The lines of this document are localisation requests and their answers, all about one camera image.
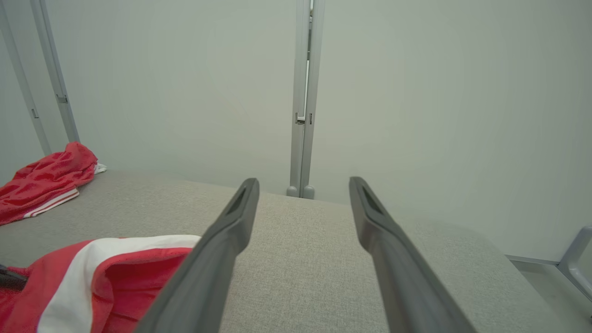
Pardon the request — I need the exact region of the grey metal curved frame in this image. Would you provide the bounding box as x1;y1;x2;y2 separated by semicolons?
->
557;226;592;302

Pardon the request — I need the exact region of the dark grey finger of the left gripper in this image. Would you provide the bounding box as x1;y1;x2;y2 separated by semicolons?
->
0;265;27;291

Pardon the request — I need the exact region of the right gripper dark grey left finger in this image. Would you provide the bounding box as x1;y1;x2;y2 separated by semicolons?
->
134;178;260;333

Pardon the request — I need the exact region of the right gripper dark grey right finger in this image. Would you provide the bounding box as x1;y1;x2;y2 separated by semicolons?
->
349;177;477;333

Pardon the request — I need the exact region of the red white basketball jersey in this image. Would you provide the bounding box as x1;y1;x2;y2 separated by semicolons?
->
0;235;202;333

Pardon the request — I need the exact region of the grey metal partition post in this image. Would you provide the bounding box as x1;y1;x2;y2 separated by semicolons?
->
0;0;52;156
301;0;326;200
287;0;309;197
30;0;80;144

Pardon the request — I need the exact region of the red garment with white stripes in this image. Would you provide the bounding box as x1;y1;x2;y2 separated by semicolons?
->
0;142;107;226

